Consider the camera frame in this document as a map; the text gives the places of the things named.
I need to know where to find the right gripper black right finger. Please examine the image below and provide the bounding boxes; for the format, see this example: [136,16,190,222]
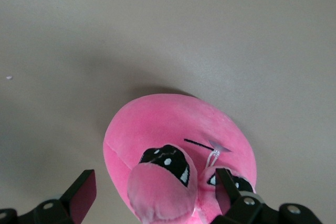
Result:
[212,167,280,224]

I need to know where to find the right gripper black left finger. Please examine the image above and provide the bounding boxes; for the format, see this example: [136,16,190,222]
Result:
[18,169,96,224]

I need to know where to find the pink plush toy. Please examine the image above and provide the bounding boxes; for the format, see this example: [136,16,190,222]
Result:
[103,93,257,224]

